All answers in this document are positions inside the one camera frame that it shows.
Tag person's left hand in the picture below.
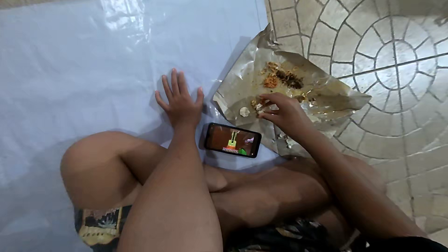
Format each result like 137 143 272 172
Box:
155 68 204 130

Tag person's right forearm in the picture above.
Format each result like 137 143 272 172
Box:
297 124 448 252

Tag person's left forearm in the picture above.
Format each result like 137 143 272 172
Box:
117 124 223 252

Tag black smartphone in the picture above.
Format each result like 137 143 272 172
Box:
204 122 262 159

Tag white food scraps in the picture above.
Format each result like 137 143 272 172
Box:
279 132 298 149

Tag person's right hand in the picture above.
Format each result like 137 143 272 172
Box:
257 92 315 142

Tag light blue plastic sheet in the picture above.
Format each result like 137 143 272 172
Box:
0 0 288 252

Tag dark brown food pile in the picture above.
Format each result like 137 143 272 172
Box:
276 70 304 89

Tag person's legs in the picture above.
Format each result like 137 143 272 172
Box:
60 131 387 252

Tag brown food wrapping paper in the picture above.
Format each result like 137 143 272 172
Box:
213 23 372 158

